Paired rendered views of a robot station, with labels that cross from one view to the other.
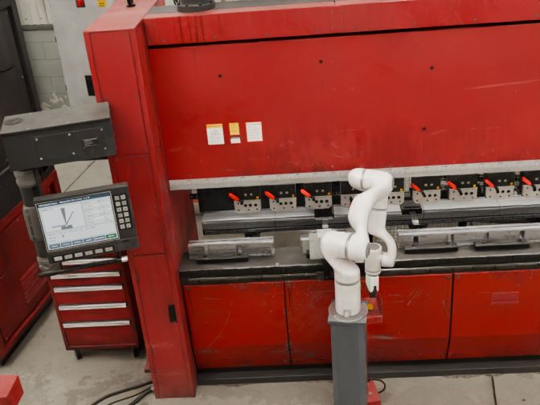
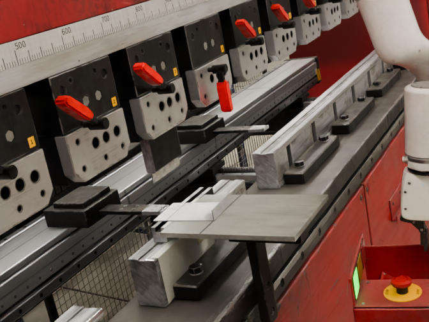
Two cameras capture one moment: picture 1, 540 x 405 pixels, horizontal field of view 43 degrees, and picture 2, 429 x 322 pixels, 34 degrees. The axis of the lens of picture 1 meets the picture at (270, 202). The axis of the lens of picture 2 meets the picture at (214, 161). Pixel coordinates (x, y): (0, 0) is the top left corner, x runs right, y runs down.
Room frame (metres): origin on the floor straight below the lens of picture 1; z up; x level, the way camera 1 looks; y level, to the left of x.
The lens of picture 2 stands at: (2.84, 0.79, 1.47)
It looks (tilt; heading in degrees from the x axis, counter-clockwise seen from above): 17 degrees down; 296
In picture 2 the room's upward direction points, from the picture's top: 11 degrees counter-clockwise
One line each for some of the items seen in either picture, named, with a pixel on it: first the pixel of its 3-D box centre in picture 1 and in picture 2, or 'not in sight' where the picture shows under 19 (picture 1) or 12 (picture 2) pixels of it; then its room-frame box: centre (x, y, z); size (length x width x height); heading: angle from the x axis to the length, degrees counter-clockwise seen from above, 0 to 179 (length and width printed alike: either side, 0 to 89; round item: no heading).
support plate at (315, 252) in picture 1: (325, 245); (244, 215); (3.33, -0.29, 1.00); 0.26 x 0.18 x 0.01; 176
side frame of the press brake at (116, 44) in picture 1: (159, 203); not in sight; (3.72, 0.66, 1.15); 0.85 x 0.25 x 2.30; 176
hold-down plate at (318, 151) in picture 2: (431, 247); (313, 158); (3.38, -0.90, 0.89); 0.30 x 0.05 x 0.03; 86
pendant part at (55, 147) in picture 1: (73, 196); not in sight; (3.14, 0.98, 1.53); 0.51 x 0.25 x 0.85; 102
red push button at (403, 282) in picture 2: not in sight; (401, 286); (3.09, -0.40, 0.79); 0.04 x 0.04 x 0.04
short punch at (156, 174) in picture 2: (323, 212); (161, 150); (3.48, -0.30, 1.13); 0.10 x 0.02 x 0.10; 86
